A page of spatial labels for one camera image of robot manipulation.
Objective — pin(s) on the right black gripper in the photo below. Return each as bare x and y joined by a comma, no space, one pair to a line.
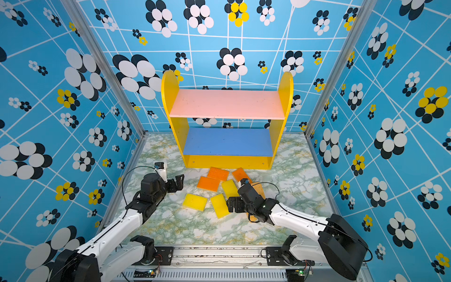
238,201

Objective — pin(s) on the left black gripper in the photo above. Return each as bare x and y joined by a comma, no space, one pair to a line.
179,183

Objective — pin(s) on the yellow sponge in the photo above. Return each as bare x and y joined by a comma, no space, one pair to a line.
230,189
195,202
220,206

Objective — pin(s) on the orange sponge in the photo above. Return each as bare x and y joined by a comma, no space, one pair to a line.
218,174
207,183
239,174

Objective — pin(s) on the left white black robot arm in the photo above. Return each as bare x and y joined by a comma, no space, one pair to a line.
98,260

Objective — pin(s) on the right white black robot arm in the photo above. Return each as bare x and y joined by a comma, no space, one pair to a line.
317,239

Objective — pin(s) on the yellow shelf with coloured boards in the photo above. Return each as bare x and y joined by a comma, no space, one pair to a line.
202,148

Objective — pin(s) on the tan sponge right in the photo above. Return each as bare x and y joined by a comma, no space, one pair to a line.
258,187

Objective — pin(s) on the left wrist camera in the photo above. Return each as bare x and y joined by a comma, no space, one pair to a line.
161,169

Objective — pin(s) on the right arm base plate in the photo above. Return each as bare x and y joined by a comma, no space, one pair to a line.
276,257

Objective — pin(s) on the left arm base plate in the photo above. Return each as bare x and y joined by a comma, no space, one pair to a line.
162,256

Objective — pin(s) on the aluminium front rail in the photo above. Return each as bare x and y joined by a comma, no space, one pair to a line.
221,263

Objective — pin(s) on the left aluminium corner post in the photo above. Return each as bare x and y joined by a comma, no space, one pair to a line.
75,13

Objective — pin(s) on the aluminium corner post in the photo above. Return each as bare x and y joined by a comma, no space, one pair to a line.
349,44
75,13

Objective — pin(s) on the right aluminium corner post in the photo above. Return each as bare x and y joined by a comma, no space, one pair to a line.
349,44

